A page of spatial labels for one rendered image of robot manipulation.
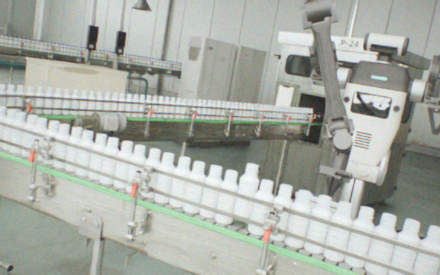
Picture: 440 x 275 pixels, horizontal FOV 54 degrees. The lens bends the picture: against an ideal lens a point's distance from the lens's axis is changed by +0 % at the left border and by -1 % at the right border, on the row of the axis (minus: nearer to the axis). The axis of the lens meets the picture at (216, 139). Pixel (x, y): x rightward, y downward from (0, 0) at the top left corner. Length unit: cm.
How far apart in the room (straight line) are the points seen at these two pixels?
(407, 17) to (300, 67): 839
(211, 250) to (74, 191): 57
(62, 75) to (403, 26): 1009
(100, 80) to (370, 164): 435
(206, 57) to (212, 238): 620
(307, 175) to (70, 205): 384
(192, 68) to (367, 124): 589
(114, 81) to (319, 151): 272
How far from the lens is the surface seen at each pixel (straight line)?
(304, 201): 127
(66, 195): 168
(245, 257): 134
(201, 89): 744
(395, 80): 187
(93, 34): 758
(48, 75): 535
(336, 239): 126
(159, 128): 337
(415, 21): 1340
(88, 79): 559
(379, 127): 179
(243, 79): 820
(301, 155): 521
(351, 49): 495
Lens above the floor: 148
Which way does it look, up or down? 10 degrees down
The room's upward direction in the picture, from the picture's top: 10 degrees clockwise
